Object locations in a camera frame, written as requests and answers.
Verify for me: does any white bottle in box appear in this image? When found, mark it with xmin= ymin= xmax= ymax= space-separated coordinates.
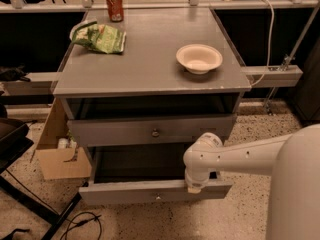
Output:
xmin=58 ymin=138 xmax=69 ymax=149

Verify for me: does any white paper bowl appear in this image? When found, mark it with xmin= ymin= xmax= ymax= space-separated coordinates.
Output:
xmin=176 ymin=44 xmax=223 ymax=75

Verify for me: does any grey top drawer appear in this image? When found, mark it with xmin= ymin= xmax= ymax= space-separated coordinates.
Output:
xmin=68 ymin=114 xmax=236 ymax=147

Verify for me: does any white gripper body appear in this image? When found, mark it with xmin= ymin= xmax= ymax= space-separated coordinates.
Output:
xmin=185 ymin=172 xmax=209 ymax=189

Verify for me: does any black stand frame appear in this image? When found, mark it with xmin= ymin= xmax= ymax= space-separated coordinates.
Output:
xmin=0 ymin=120 xmax=84 ymax=240

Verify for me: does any cardboard box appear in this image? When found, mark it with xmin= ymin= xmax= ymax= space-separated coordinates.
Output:
xmin=35 ymin=99 xmax=91 ymax=180

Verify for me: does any orange soda can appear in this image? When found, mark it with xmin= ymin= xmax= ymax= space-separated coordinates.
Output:
xmin=106 ymin=0 xmax=124 ymax=22

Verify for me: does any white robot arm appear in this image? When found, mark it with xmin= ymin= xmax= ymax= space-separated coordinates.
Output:
xmin=183 ymin=124 xmax=320 ymax=240

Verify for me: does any white hanging cable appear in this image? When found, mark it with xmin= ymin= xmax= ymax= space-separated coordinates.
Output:
xmin=249 ymin=0 xmax=276 ymax=87

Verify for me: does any green chip bag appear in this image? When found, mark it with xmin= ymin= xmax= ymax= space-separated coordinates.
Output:
xmin=69 ymin=19 xmax=126 ymax=54

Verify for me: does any black floor cable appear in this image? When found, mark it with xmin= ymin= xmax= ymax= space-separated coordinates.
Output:
xmin=59 ymin=211 xmax=103 ymax=240

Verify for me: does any grey drawer cabinet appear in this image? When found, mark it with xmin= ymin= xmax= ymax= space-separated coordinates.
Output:
xmin=52 ymin=6 xmax=253 ymax=185

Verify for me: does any grey drawer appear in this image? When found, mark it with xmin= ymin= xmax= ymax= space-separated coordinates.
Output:
xmin=79 ymin=143 xmax=232 ymax=205
xmin=68 ymin=114 xmax=236 ymax=147

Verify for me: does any metal rail beam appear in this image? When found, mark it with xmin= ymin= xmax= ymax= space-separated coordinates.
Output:
xmin=241 ymin=65 xmax=303 ymax=88

